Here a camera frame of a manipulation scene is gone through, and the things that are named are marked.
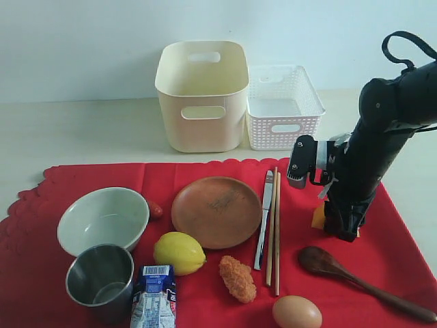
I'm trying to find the yellow lemon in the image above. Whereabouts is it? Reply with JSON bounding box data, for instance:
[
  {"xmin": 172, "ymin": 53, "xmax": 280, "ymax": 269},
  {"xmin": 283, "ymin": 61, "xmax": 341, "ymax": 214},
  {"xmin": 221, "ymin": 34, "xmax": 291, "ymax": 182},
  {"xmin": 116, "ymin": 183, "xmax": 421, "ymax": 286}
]
[{"xmin": 153, "ymin": 232, "xmax": 207, "ymax": 276}]

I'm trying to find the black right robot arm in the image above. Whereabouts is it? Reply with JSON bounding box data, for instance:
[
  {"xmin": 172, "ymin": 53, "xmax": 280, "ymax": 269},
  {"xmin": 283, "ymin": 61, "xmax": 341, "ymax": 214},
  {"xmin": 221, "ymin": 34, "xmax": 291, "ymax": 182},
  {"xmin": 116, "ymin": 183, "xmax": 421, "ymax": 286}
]
[{"xmin": 324, "ymin": 62, "xmax": 436, "ymax": 242}]

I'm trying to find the orange cheese wedge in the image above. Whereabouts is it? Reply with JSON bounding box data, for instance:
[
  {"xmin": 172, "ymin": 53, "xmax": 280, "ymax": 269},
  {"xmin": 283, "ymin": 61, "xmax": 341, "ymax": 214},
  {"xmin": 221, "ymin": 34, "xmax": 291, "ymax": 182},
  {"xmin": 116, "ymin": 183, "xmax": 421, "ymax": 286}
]
[{"xmin": 311, "ymin": 202, "xmax": 361, "ymax": 238}]

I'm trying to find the small red strawberry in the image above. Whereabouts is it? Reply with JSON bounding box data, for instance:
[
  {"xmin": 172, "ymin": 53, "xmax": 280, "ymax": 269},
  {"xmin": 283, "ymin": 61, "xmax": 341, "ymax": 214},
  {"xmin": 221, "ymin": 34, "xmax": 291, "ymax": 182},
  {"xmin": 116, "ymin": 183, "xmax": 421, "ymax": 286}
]
[{"xmin": 147, "ymin": 200, "xmax": 163, "ymax": 220}]

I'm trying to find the white lattice plastic basket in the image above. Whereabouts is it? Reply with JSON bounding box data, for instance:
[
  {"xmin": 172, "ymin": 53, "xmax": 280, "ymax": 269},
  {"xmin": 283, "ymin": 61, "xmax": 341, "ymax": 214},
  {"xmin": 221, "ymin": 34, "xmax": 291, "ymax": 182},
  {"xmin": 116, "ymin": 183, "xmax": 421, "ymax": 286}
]
[{"xmin": 246, "ymin": 65, "xmax": 326, "ymax": 151}]

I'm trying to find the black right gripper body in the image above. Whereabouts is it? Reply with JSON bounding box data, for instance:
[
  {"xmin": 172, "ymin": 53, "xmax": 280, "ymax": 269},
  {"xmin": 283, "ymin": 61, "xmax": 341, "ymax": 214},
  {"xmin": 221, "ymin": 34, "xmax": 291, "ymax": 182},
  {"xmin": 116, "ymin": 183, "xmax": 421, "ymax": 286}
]
[{"xmin": 324, "ymin": 135, "xmax": 401, "ymax": 242}]

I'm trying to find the left wooden chopstick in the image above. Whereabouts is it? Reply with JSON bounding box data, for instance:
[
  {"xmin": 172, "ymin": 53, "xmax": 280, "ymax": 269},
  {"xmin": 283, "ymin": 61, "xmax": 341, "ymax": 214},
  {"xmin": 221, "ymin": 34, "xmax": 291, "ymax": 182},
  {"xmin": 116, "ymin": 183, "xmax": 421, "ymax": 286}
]
[{"xmin": 266, "ymin": 168, "xmax": 278, "ymax": 287}]

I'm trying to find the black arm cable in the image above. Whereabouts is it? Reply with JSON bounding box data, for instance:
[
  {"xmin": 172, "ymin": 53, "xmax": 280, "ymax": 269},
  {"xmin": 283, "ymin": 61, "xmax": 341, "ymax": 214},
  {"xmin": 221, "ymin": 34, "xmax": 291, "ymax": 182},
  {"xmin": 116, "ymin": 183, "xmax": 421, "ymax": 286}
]
[{"xmin": 381, "ymin": 31, "xmax": 437, "ymax": 69}]

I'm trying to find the cream plastic bin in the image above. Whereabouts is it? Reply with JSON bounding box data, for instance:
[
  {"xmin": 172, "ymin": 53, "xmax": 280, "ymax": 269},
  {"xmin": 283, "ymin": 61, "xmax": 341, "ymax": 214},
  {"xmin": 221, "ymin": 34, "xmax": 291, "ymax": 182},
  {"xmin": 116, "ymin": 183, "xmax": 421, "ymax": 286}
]
[{"xmin": 155, "ymin": 41, "xmax": 249, "ymax": 153}]

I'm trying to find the blue white milk carton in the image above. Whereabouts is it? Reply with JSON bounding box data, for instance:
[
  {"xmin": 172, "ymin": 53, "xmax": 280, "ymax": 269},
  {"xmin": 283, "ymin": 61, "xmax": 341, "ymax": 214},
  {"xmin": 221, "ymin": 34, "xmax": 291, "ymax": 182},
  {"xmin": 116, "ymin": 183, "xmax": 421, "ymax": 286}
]
[{"xmin": 130, "ymin": 265, "xmax": 176, "ymax": 328}]

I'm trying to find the stainless steel cup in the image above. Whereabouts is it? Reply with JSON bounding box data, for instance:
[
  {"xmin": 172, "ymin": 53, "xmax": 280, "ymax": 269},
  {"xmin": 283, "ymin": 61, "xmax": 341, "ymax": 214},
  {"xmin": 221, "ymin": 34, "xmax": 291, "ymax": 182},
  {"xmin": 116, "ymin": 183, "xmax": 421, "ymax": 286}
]
[{"xmin": 65, "ymin": 244, "xmax": 135, "ymax": 325}]

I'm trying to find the right wooden chopstick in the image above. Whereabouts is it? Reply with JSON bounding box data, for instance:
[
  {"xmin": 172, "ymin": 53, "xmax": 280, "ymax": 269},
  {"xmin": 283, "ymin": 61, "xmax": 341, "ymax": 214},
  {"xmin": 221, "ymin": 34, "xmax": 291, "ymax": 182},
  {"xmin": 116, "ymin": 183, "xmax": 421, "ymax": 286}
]
[{"xmin": 274, "ymin": 172, "xmax": 281, "ymax": 297}]

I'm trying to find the red cloth placemat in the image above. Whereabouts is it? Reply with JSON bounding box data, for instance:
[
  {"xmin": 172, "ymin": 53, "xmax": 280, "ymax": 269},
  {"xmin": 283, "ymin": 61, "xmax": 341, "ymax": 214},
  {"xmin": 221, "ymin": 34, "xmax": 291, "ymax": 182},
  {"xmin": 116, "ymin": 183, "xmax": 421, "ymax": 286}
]
[{"xmin": 1, "ymin": 159, "xmax": 436, "ymax": 327}]

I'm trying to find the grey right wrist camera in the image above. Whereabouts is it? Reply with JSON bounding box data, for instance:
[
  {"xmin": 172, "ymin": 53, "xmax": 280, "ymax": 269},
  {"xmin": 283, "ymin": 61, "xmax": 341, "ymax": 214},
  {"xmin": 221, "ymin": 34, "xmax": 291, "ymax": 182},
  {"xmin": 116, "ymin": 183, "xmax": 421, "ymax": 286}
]
[{"xmin": 287, "ymin": 135, "xmax": 337, "ymax": 189}]

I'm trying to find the silver table knife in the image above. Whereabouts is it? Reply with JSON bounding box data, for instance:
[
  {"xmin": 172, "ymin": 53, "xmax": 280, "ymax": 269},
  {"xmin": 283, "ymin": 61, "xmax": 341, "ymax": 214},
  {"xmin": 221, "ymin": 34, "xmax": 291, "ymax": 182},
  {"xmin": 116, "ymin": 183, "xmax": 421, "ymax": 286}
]
[{"xmin": 253, "ymin": 170, "xmax": 274, "ymax": 271}]

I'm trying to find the dark wooden spoon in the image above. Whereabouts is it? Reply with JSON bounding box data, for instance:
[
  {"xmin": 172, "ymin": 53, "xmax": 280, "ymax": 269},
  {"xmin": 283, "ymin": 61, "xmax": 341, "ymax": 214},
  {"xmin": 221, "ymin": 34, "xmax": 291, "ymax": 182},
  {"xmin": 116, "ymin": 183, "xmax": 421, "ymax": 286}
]
[{"xmin": 298, "ymin": 246, "xmax": 436, "ymax": 323}]

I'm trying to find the brown round plate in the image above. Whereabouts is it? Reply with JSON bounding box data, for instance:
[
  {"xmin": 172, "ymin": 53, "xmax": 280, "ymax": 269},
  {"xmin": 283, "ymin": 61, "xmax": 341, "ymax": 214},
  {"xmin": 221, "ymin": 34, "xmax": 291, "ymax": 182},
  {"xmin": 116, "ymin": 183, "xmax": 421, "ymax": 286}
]
[{"xmin": 171, "ymin": 176, "xmax": 262, "ymax": 249}]

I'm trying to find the wooden chopstick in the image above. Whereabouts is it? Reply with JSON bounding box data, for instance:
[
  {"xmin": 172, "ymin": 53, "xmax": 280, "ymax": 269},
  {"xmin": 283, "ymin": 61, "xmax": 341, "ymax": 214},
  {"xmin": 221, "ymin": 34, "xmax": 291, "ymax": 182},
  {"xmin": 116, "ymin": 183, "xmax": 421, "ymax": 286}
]
[
  {"xmin": 274, "ymin": 172, "xmax": 281, "ymax": 297},
  {"xmin": 266, "ymin": 168, "xmax": 278, "ymax": 287}
]

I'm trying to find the brown egg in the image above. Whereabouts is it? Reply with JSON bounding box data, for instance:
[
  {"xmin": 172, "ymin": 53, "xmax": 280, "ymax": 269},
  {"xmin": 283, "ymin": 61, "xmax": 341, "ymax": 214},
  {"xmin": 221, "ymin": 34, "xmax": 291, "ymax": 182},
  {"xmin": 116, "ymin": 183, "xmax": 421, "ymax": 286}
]
[{"xmin": 272, "ymin": 295, "xmax": 322, "ymax": 328}]

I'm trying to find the grey ceramic bowl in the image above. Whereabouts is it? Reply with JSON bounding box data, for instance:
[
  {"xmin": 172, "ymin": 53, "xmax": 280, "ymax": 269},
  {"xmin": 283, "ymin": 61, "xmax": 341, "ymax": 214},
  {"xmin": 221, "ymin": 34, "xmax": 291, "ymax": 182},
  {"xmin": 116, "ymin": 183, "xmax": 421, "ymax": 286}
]
[{"xmin": 57, "ymin": 187, "xmax": 150, "ymax": 257}]

